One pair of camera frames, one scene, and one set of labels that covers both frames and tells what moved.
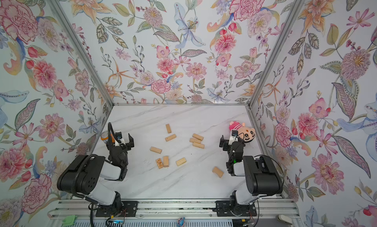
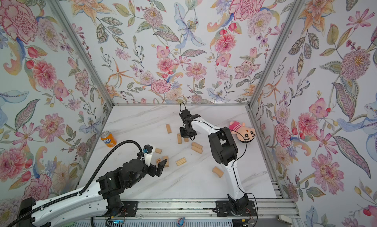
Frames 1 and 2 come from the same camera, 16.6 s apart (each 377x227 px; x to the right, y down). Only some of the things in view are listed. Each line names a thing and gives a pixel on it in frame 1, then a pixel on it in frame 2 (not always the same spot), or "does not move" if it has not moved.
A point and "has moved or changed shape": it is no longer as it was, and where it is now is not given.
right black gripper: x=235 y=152 → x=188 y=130
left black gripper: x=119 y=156 → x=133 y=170
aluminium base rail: x=86 y=209 does not move
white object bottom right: x=283 y=219 does not move
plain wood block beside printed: x=166 y=161 does not move
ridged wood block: x=180 y=161 does not move
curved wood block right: x=217 y=171 does not move
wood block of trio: x=195 y=140 has moved or changed shape
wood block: x=168 y=128 does not move
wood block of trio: x=199 y=145 has moved or changed shape
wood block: x=170 y=137 → x=179 y=138
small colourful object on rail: x=181 y=222 does not move
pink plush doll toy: x=247 y=134 does not move
